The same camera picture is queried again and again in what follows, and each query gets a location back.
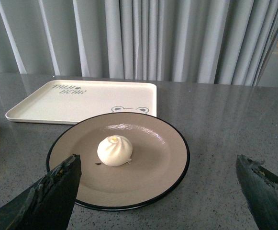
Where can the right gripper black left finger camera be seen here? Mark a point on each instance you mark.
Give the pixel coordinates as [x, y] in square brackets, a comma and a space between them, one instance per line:
[48, 203]

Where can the metal tripod stand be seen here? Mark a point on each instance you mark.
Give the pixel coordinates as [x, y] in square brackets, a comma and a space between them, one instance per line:
[266, 58]

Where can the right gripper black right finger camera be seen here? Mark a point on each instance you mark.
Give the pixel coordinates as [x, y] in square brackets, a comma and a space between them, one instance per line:
[260, 188]

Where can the beige plate with black rim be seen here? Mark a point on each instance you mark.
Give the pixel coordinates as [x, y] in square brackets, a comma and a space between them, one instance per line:
[160, 160]

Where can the white steamed bun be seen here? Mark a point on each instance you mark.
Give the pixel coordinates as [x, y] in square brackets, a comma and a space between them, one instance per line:
[115, 151]

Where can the cream bear-print serving tray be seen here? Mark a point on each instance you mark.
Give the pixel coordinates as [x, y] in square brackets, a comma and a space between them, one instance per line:
[71, 101]

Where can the grey pleated curtain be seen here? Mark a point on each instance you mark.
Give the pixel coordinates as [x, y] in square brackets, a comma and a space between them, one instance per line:
[204, 41]

